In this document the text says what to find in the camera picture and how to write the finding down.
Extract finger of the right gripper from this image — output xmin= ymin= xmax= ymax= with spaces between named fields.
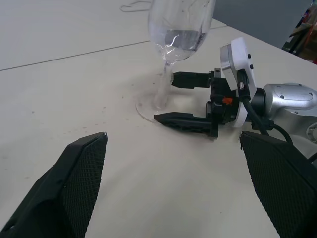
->
xmin=153 ymin=112 xmax=220 ymax=138
xmin=170 ymin=71 xmax=211 ymax=90

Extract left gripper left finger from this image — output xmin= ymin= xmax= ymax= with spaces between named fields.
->
xmin=0 ymin=131 xmax=109 ymax=238

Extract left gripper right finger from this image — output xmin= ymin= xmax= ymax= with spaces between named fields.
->
xmin=239 ymin=131 xmax=317 ymax=238

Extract clear wine glass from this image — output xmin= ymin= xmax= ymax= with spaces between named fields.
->
xmin=135 ymin=0 xmax=216 ymax=123

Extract cluttered background boxes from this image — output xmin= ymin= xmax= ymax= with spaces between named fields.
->
xmin=282 ymin=0 xmax=317 ymax=65

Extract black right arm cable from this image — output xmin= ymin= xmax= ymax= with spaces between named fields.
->
xmin=237 ymin=68 xmax=294 ymax=145

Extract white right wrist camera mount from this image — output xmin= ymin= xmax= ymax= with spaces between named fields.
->
xmin=219 ymin=37 xmax=257 ymax=128

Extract white wire clothes hanger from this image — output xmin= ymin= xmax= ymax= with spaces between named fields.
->
xmin=119 ymin=0 xmax=153 ymax=13

